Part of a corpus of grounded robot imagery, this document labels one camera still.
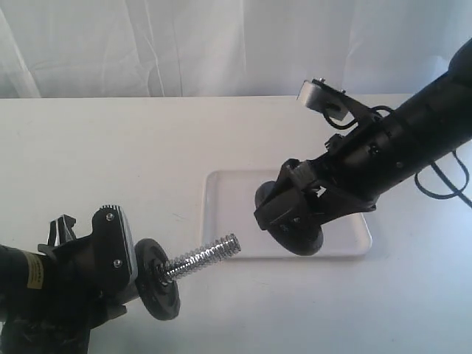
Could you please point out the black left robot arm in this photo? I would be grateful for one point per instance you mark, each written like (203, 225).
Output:
(25, 279)

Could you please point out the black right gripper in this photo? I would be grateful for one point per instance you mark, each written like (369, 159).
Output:
(349, 178)

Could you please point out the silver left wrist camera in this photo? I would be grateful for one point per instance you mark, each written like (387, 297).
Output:
(112, 244)

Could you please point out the white backdrop curtain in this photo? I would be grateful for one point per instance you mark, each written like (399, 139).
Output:
(225, 48)

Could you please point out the black weight plate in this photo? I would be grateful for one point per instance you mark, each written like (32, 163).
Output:
(301, 245)
(159, 296)

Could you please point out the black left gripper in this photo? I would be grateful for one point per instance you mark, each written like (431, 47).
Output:
(77, 299)

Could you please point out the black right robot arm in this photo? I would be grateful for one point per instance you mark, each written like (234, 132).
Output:
(430, 124)

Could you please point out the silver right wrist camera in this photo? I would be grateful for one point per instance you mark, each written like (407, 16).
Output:
(322, 98)

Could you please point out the chrome threaded dumbbell bar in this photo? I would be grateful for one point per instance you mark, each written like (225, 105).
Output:
(207, 255)

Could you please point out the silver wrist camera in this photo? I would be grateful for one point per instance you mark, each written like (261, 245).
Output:
(322, 98)
(112, 244)

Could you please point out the white plastic tray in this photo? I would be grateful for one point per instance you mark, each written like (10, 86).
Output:
(228, 208)

